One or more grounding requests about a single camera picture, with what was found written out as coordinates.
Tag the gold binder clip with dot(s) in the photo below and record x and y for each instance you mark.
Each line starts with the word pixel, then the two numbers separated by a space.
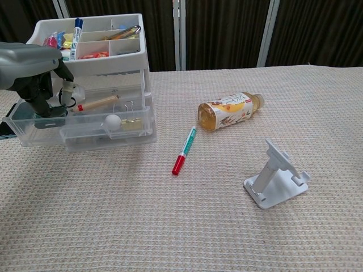
pixel 131 124

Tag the red-capped green white marker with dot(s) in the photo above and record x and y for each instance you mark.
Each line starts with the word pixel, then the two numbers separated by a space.
pixel 185 148

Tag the white candy packet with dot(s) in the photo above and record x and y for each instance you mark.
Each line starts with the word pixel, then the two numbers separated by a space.
pixel 65 52

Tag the small blue item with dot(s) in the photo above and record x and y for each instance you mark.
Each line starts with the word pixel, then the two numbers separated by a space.
pixel 123 26

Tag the green card box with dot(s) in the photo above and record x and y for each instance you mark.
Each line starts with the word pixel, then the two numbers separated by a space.
pixel 56 120

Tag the tea bottle with label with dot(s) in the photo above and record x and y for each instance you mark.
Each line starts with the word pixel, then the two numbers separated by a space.
pixel 227 112

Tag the white drawer organizer box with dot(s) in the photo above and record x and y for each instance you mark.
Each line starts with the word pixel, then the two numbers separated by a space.
pixel 113 61

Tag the beige woven tablecloth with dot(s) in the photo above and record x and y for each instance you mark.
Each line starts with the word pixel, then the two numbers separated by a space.
pixel 198 226

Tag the blue candy packet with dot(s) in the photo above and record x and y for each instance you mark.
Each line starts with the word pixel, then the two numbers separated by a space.
pixel 59 38

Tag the pink red candy packet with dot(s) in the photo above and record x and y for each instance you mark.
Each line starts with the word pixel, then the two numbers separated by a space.
pixel 49 42

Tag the wooden stick with red band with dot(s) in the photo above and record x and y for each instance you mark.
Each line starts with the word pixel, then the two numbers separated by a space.
pixel 96 103

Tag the clear plastic drawer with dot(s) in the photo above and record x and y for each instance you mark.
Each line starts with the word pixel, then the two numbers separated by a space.
pixel 85 122

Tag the blue-capped white marker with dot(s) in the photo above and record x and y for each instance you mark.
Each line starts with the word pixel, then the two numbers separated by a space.
pixel 76 37

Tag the white ball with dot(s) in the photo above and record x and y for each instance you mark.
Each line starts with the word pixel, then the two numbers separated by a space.
pixel 113 122

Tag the gold foil candy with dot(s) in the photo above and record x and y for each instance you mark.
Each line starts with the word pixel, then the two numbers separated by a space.
pixel 68 41

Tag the red snack packet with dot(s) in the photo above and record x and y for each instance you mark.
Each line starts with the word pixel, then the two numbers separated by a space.
pixel 93 55

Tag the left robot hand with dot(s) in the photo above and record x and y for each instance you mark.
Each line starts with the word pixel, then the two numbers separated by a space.
pixel 25 65

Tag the green lion snack packet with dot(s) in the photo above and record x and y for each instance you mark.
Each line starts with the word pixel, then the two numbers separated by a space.
pixel 65 58

